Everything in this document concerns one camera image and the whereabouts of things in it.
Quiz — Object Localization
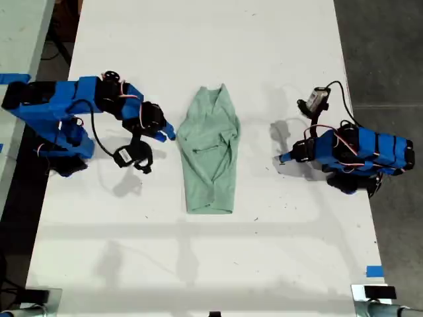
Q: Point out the black floor cable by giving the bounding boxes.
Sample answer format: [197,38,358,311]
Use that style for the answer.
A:
[42,29,74,64]

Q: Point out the pale green T-shirt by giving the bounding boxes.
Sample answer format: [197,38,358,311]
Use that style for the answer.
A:
[176,83,242,215]

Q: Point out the long blue tape strip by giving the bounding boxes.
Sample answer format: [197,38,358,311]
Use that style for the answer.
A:
[0,73,31,86]

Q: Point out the black camera box with label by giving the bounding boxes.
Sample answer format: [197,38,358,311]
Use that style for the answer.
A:
[296,86,332,118]
[113,140,154,174]

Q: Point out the white side table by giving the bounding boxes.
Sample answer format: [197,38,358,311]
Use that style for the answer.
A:
[0,0,56,212]

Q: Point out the metal table clamp bracket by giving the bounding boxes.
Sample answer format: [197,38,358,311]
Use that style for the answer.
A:
[0,287,63,317]
[350,283,423,317]

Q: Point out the short blue tape piece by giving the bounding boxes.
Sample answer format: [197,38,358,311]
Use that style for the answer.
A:
[365,264,385,279]

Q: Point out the black camera stalk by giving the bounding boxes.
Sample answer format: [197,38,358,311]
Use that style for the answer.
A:
[307,112,325,129]

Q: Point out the small black box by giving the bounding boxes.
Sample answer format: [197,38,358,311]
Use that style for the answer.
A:
[23,289,51,303]
[363,286,397,300]

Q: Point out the black camera cable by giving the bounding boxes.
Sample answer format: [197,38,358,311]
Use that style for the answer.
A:
[325,81,358,126]
[69,98,117,157]

